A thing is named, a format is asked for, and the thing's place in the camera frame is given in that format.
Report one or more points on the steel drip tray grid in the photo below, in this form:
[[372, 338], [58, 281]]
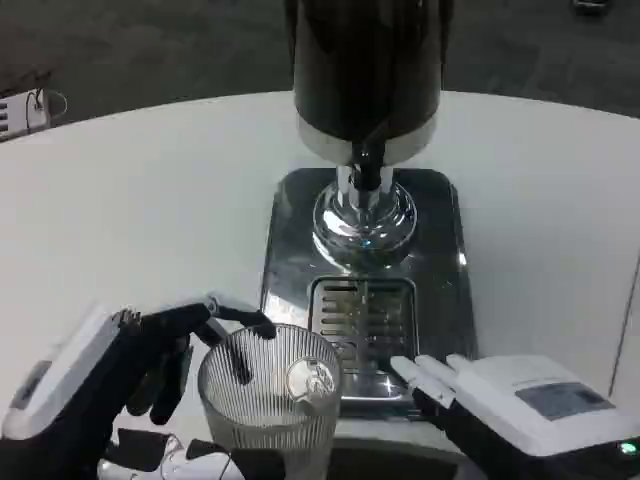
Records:
[[380, 320]]

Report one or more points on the clear ribbed glass cup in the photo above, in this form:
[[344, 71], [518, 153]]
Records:
[[270, 400]]

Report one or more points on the black dispenser tap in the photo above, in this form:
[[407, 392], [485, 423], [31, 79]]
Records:
[[366, 165]]

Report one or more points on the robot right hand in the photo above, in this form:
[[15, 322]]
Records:
[[505, 400]]

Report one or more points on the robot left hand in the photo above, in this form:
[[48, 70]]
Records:
[[85, 380]]

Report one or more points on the steel drip tray base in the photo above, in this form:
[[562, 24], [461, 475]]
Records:
[[440, 280]]

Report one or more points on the black drink dispenser chrome foot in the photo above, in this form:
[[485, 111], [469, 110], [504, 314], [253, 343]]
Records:
[[365, 80]]

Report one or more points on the white box device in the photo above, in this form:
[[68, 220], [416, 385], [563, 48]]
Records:
[[15, 117]]

